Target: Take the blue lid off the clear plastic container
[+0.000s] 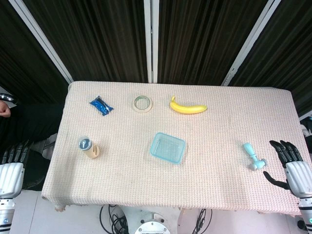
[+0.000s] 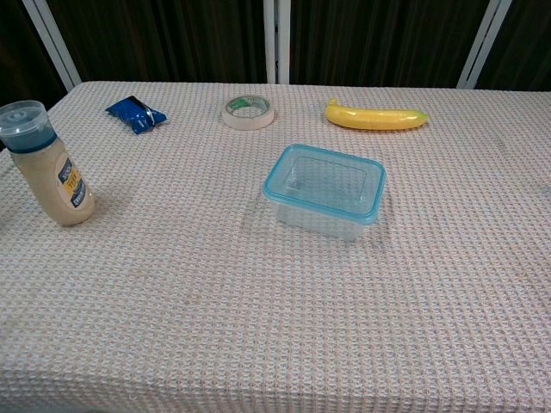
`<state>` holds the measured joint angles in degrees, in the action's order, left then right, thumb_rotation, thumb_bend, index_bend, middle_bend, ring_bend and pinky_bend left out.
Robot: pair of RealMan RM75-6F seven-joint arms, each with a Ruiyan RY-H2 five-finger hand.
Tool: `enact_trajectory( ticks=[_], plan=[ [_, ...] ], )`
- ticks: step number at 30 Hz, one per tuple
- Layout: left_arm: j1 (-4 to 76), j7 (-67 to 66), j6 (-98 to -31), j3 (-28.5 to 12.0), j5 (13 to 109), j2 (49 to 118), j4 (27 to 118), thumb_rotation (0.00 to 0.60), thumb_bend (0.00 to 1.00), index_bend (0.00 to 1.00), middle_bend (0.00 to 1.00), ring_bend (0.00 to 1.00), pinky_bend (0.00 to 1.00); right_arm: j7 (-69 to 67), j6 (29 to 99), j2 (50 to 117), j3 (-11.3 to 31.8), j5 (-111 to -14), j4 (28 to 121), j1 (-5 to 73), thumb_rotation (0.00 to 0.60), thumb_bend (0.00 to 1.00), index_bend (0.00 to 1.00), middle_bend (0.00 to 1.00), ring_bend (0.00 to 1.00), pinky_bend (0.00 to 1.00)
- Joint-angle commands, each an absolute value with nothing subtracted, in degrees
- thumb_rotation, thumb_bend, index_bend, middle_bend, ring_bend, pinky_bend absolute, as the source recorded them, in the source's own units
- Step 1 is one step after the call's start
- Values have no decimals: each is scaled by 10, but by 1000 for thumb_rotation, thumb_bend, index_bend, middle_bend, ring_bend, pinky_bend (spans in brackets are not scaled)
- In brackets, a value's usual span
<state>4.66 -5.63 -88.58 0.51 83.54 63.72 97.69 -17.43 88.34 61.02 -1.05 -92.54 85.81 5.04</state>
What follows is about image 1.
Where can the light blue container lid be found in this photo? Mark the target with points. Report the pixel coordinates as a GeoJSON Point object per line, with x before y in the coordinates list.
{"type": "Point", "coordinates": [168, 140]}

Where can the light blue toy hammer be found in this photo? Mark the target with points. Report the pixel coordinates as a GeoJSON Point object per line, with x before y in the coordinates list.
{"type": "Point", "coordinates": [253, 156]}

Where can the blue snack packet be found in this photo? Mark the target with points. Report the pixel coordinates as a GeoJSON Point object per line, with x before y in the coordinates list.
{"type": "Point", "coordinates": [101, 105]}

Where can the white robot torso base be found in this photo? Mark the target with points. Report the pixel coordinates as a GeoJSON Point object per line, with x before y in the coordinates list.
{"type": "Point", "coordinates": [151, 228]}

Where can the yellow banana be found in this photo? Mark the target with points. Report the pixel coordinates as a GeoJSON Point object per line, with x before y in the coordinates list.
{"type": "Point", "coordinates": [187, 109]}

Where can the person in dark clothes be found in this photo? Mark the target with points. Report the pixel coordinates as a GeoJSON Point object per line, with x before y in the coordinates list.
{"type": "Point", "coordinates": [26, 126]}

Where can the white frame post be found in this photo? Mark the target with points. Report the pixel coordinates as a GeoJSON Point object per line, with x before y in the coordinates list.
{"type": "Point", "coordinates": [151, 41]}
{"type": "Point", "coordinates": [42, 39]}
{"type": "Point", "coordinates": [246, 51]}

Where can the black pleated curtain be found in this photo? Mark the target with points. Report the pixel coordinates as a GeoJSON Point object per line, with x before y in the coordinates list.
{"type": "Point", "coordinates": [102, 36]}

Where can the pink waffle tablecloth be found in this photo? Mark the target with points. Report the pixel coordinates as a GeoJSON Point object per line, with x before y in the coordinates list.
{"type": "Point", "coordinates": [122, 175]}

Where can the beige masking tape roll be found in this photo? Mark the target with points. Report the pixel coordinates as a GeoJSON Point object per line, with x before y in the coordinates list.
{"type": "Point", "coordinates": [147, 107]}

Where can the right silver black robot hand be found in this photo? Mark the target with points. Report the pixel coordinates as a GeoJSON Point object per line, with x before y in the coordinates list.
{"type": "Point", "coordinates": [299, 178]}

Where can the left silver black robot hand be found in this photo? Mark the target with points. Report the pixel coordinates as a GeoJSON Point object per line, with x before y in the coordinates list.
{"type": "Point", "coordinates": [12, 178]}

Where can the chrome metal bar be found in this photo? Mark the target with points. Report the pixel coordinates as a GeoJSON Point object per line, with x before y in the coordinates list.
{"type": "Point", "coordinates": [8, 97]}

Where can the beige sauce bottle clear cap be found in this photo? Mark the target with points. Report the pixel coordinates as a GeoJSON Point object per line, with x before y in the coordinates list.
{"type": "Point", "coordinates": [91, 150]}

